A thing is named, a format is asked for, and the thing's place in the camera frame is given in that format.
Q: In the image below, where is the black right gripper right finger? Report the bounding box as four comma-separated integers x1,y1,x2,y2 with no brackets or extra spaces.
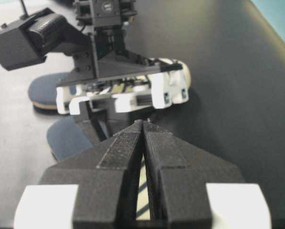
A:
143,122,272,229

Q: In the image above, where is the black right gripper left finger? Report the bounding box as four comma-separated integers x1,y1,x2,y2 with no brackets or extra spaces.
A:
14,120,142,229

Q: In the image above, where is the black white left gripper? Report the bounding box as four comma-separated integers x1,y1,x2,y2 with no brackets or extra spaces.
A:
55,28,190,144

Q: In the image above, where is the navy striped slipper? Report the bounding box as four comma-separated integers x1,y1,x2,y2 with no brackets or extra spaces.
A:
46,118,155,220
27,57,192,110

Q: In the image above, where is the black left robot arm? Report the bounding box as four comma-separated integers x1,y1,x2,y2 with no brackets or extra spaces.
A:
56,0,191,143

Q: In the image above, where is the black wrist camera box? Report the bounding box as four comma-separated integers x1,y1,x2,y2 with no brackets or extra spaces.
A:
0,8,89,71

